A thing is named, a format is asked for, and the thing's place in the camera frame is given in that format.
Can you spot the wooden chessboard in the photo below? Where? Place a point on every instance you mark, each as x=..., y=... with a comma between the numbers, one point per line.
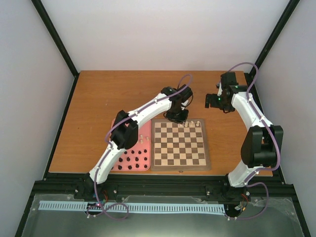
x=177, y=148

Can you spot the black aluminium frame rail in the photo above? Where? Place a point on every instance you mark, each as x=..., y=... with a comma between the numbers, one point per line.
x=121, y=186

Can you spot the black frame post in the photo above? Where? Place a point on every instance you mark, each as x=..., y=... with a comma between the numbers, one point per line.
x=281, y=23
x=43, y=14

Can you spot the left black frame post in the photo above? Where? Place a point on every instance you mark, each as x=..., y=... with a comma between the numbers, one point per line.
x=43, y=14

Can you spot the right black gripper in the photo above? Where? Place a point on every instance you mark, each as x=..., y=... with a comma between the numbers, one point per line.
x=229, y=108

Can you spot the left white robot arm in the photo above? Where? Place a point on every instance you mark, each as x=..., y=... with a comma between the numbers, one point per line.
x=123, y=135

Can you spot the pink plastic tray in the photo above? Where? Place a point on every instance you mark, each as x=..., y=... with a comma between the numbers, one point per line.
x=135, y=162

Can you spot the right black frame post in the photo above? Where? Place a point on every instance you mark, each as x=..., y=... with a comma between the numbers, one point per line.
x=281, y=23

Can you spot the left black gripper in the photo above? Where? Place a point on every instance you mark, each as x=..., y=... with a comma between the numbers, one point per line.
x=179, y=121

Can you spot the light blue cable duct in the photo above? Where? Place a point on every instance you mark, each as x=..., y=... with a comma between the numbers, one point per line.
x=141, y=208

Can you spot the left circuit board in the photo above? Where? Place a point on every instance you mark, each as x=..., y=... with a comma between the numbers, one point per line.
x=101, y=197

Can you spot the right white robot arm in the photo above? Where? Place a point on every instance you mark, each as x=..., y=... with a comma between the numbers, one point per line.
x=262, y=144

